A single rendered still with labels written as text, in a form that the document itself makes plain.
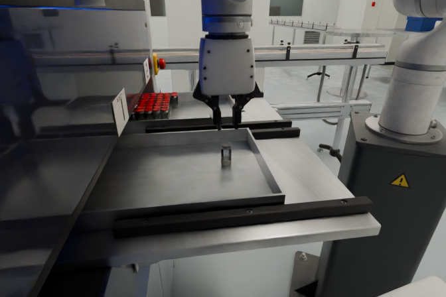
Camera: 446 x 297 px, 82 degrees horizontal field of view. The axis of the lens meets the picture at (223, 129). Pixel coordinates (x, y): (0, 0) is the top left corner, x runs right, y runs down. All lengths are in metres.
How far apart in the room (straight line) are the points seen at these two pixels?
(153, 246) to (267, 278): 1.10
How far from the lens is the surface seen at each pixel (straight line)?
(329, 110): 2.10
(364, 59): 2.09
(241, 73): 0.46
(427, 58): 0.81
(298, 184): 0.52
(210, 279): 1.44
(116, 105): 0.45
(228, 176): 0.52
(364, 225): 0.47
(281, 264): 1.52
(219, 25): 0.43
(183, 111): 0.85
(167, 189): 0.49
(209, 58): 0.45
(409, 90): 0.83
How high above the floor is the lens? 1.18
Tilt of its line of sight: 25 degrees down
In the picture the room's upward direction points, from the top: straight up
